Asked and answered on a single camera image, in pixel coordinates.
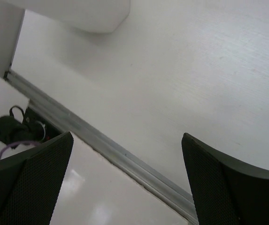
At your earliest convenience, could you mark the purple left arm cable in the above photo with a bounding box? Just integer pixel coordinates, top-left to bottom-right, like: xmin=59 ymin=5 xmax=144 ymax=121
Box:
xmin=0 ymin=140 xmax=40 ymax=161

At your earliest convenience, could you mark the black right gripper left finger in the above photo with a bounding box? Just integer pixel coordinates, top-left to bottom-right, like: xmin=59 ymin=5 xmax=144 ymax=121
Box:
xmin=0 ymin=132 xmax=74 ymax=225

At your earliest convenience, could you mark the aluminium frame rail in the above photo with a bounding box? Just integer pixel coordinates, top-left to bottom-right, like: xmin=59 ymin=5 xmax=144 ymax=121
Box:
xmin=4 ymin=70 xmax=199 ymax=225

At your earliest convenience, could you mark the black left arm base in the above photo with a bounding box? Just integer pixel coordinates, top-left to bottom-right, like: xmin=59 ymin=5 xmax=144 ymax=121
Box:
xmin=0 ymin=105 xmax=61 ymax=145

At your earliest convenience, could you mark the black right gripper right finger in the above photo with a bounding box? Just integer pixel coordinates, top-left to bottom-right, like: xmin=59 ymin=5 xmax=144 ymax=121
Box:
xmin=182 ymin=133 xmax=269 ymax=225

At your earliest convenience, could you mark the white octagonal plastic bin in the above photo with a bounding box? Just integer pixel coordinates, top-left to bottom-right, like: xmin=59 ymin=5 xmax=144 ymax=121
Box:
xmin=7 ymin=0 xmax=131 ymax=33

